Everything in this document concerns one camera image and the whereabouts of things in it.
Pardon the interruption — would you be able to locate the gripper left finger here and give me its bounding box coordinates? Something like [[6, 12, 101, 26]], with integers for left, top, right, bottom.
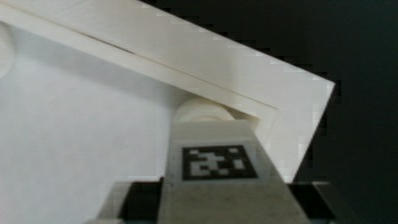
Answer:
[[86, 182, 131, 224]]

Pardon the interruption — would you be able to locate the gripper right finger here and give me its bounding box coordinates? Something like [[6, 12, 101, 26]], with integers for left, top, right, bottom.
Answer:
[[314, 182, 355, 224]]

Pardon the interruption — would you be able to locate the white leg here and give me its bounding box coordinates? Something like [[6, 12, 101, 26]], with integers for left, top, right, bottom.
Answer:
[[157, 98, 310, 224]]

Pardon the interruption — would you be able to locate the white square tabletop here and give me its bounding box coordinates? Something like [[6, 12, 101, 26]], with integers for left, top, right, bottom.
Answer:
[[0, 21, 195, 224]]

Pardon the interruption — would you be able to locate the white U-shaped obstacle fence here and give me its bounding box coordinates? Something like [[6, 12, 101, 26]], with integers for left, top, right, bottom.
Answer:
[[0, 0, 333, 181]]

